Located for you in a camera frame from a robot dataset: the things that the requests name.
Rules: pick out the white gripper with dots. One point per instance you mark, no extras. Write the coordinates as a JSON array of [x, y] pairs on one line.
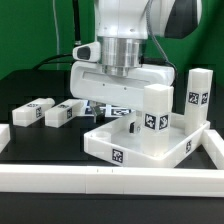
[[88, 82]]

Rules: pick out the white marker sheet with tags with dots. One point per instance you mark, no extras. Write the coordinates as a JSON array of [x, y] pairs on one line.
[[107, 110]]

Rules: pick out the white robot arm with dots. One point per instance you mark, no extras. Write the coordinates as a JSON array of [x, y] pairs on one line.
[[113, 69]]

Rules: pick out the white fence bar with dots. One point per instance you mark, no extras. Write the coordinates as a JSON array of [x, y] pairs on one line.
[[214, 146], [111, 180], [4, 136]]

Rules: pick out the white desk top tray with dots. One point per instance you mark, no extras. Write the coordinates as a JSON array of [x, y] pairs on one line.
[[124, 142]]

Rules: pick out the white left fence bar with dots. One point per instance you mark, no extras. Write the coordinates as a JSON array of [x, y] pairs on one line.
[[4, 136]]

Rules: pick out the white right fence bar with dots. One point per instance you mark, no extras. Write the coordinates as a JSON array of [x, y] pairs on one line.
[[214, 146]]

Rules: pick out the white front fence bar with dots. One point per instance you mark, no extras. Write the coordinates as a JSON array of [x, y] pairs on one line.
[[111, 180]]

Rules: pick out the black cable post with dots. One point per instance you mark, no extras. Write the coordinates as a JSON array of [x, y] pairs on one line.
[[76, 20]]

